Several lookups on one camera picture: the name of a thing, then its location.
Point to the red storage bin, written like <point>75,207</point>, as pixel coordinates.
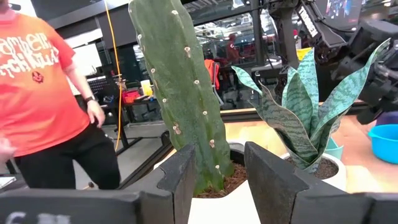
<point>130,96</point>

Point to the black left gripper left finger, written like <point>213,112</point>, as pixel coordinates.
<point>174,186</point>

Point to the striped green snake plant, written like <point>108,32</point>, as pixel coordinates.
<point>298,124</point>

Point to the white angular plant pot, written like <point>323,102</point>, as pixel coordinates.
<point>224,208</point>

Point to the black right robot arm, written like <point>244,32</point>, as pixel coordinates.
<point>311,21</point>

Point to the tall green cactus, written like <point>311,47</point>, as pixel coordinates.
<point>183,93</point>

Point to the yellow translucent container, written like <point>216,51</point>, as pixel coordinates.
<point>146,87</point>

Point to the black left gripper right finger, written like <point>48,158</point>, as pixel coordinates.
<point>273,193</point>

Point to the person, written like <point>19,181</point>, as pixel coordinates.
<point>37,93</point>
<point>232,49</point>

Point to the yellow bucket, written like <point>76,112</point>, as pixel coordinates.
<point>304,53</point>

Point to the white round plant pot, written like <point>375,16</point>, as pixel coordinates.
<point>337,177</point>

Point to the orange jacket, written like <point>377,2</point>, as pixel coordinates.
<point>212,73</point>

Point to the purple measuring cup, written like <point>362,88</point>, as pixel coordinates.
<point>388,119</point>

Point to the white whiteboard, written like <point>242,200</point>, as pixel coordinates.
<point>87,59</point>

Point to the dark wall screen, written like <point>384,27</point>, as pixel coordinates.
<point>342,12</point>

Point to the teal plastic basket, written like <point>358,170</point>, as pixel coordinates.
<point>335,151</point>

